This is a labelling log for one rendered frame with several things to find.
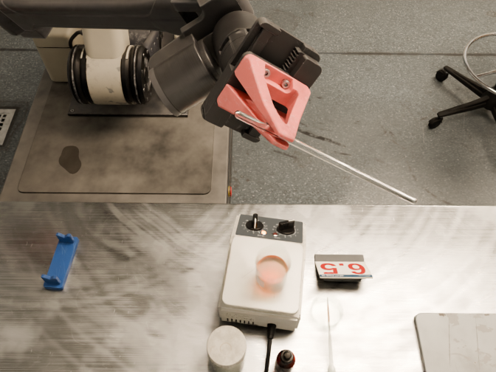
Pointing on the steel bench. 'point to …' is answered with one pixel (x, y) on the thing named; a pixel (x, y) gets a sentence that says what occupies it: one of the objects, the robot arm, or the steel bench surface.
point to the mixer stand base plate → (457, 342)
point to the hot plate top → (243, 294)
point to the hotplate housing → (269, 319)
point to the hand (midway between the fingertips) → (280, 136)
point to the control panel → (269, 229)
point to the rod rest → (60, 262)
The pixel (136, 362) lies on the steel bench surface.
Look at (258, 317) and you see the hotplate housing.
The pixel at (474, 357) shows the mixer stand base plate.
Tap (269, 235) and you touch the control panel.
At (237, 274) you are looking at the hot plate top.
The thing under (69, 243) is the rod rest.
